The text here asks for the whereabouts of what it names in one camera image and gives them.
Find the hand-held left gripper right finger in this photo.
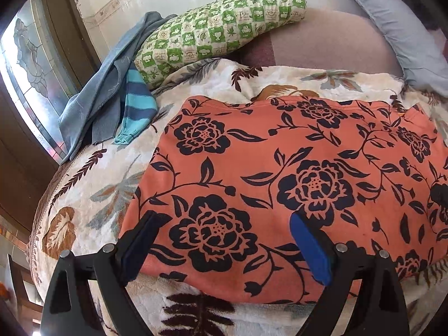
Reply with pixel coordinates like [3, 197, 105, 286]
[289, 213, 410, 336]

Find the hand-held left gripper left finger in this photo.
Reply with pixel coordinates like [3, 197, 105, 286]
[39, 211, 163, 336]

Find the orange floral garment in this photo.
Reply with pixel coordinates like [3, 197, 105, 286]
[121, 95, 448, 305]

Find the leaf print blanket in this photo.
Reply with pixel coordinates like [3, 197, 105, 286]
[28, 58, 448, 336]

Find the striped teal sleeve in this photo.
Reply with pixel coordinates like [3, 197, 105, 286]
[115, 69, 158, 146]

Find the blue cloth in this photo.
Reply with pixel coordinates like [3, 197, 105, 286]
[58, 11, 177, 163]

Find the pink bolster cushion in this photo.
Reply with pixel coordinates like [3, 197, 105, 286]
[241, 9, 403, 78]

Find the wooden stained glass door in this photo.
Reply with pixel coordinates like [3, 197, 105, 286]
[0, 0, 102, 233]

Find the green checkered pillow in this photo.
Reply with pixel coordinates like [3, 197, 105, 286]
[134, 0, 307, 90]

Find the grey-blue pillow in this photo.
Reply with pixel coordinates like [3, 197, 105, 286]
[327, 0, 448, 97]

